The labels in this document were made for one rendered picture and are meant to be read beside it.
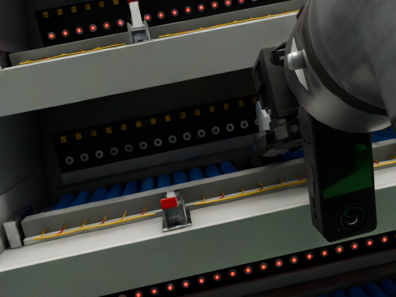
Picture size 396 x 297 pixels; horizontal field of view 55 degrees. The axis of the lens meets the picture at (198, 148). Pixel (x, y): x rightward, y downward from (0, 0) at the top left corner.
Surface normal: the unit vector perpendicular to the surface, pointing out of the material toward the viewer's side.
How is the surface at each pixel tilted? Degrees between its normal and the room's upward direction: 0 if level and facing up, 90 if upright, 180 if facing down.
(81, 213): 112
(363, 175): 120
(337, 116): 142
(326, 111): 126
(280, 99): 92
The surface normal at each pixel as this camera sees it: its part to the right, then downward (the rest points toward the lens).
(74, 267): 0.08, 0.17
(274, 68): 0.02, -0.18
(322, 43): -0.94, 0.32
